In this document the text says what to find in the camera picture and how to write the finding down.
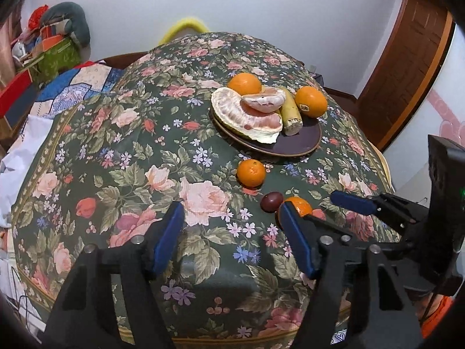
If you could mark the cut banana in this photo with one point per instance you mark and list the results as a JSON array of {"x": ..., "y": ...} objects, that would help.
[{"x": 291, "y": 116}]

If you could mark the green patterned box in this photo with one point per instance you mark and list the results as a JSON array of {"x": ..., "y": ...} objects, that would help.
[{"x": 58, "y": 58}]

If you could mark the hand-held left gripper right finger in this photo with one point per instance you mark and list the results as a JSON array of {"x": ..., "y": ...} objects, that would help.
[{"x": 296, "y": 240}]

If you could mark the floral tablecloth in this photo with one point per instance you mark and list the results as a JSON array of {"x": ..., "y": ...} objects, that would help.
[{"x": 145, "y": 145}]

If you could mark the pink wall sticker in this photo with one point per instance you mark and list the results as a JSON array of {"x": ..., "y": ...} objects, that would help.
[{"x": 448, "y": 120}]

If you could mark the small pomelo segment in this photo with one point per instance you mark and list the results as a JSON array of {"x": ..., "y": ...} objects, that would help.
[{"x": 263, "y": 102}]

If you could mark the wooden door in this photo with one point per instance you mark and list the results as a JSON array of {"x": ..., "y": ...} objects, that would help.
[{"x": 407, "y": 72}]

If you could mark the patchwork quilt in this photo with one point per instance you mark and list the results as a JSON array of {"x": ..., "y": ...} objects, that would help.
[{"x": 72, "y": 87}]

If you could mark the white cloth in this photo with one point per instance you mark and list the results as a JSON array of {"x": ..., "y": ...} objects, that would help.
[{"x": 21, "y": 160}]

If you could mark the red box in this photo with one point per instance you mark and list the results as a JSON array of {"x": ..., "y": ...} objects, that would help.
[{"x": 16, "y": 92}]

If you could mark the orange with sticker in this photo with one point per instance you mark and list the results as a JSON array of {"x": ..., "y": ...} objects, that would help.
[{"x": 310, "y": 101}]

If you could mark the grey backpack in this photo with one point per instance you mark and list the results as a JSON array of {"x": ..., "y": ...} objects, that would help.
[{"x": 318, "y": 79}]

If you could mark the large peeled pomelo piece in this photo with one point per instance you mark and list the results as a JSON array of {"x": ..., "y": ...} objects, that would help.
[{"x": 236, "y": 116}]

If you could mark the purple ceramic plate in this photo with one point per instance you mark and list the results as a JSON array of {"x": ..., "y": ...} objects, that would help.
[{"x": 301, "y": 138}]

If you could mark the small mandarin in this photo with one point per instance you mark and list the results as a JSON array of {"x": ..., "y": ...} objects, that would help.
[
  {"x": 299, "y": 204},
  {"x": 251, "y": 172}
]

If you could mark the red plastic bag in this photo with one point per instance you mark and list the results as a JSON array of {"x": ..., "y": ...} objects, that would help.
[{"x": 38, "y": 15}]

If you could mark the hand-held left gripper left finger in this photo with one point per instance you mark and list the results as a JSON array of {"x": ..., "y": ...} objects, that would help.
[{"x": 169, "y": 236}]

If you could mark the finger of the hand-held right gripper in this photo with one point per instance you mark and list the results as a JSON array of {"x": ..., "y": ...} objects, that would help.
[
  {"x": 352, "y": 203},
  {"x": 348, "y": 229}
]

